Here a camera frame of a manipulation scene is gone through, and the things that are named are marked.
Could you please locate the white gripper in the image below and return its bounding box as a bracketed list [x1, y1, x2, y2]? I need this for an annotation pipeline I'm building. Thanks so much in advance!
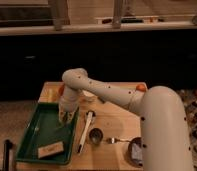
[58, 87, 80, 124]

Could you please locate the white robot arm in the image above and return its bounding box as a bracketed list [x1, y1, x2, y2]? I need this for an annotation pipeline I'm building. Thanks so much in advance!
[60, 68, 194, 171]

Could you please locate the green plastic tray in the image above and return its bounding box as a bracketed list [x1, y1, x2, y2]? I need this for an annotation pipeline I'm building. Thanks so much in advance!
[16, 103, 79, 165]

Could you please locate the red bowl with beans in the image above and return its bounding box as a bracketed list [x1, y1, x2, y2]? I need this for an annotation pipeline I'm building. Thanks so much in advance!
[58, 83, 64, 97]

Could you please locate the white round container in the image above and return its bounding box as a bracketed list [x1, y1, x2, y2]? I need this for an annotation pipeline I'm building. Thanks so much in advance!
[83, 91, 95, 102]

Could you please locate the wooden block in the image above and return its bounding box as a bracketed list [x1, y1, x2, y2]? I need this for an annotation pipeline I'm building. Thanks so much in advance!
[38, 142, 64, 158]

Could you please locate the silver fork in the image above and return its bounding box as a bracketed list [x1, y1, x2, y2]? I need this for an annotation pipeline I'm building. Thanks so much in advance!
[105, 137, 131, 144]

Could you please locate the dark bowl with cloth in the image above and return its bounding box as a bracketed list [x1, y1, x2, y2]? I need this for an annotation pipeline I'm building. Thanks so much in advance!
[128, 137, 143, 167]

